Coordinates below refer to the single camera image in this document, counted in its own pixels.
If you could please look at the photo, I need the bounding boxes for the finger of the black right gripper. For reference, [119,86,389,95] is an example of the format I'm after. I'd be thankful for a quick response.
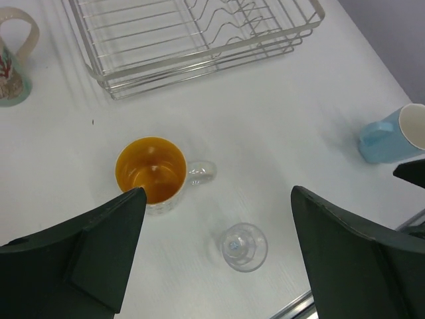
[392,159,425,189]

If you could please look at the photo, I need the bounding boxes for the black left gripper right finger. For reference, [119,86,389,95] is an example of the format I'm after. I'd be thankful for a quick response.
[291,186,424,318]

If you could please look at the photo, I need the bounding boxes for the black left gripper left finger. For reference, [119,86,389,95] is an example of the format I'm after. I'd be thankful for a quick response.
[1,187,147,318]

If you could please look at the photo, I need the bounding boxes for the light blue mug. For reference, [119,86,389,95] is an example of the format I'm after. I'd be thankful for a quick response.
[358,104,424,163]

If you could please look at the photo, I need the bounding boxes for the white floral mug orange inside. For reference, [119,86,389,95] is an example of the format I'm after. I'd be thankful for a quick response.
[115,136,217,215]

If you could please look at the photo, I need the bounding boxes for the clear plastic cup centre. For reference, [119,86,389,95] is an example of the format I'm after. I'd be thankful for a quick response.
[220,223,268,272]

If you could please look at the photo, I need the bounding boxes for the beige coral pattern mug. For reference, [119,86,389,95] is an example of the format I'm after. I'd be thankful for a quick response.
[1,7,40,107]

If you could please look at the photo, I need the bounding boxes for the metal wire dish rack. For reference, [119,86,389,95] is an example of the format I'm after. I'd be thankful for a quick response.
[63,0,325,100]

